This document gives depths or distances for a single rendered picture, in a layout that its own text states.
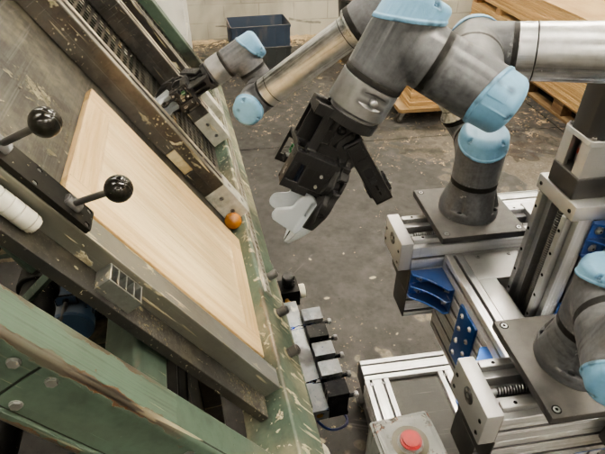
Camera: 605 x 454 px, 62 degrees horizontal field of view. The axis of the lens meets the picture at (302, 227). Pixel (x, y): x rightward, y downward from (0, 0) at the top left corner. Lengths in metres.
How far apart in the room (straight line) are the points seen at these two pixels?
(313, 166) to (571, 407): 0.63
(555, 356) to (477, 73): 0.59
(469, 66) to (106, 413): 0.57
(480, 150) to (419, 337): 1.35
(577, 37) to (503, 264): 0.78
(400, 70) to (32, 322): 0.48
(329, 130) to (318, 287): 2.02
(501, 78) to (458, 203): 0.75
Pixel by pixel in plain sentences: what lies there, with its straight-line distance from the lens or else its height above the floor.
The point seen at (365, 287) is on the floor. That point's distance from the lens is 2.63.
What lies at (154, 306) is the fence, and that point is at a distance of 0.89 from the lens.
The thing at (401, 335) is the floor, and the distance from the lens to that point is 2.43.
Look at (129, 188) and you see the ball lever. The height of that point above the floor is 1.44.
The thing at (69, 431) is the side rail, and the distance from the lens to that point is 0.71.
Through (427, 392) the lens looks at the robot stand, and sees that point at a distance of 2.00.
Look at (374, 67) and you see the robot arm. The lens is 0.60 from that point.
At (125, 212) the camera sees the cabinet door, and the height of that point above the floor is 1.26.
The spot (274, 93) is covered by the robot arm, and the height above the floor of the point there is 1.34.
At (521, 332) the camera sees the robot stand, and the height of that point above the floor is 1.04.
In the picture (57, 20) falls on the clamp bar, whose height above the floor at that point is 1.50.
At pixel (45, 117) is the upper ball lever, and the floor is 1.55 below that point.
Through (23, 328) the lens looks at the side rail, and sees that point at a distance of 0.60.
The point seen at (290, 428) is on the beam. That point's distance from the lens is 1.06.
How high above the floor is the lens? 1.80
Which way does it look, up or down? 37 degrees down
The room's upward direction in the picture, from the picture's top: straight up
